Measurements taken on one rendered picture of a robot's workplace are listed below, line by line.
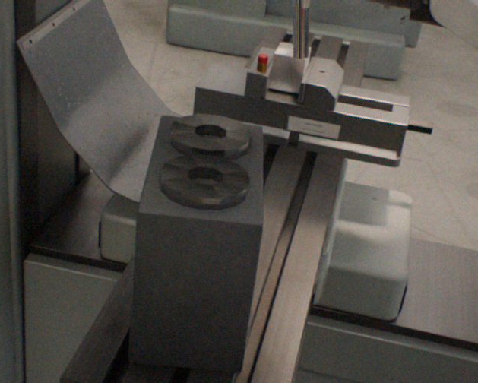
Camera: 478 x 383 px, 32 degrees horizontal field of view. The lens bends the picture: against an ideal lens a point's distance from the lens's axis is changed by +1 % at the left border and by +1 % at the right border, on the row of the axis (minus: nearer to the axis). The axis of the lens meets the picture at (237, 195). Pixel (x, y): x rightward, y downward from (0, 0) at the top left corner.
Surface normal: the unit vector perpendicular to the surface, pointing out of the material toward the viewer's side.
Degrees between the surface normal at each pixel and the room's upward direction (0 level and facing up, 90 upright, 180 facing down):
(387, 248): 0
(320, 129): 90
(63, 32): 63
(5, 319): 89
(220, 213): 0
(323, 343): 90
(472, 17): 111
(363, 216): 0
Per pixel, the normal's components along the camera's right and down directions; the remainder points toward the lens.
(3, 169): 0.78, 0.37
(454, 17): -0.39, 0.72
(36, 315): -0.21, 0.47
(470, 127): 0.11, -0.86
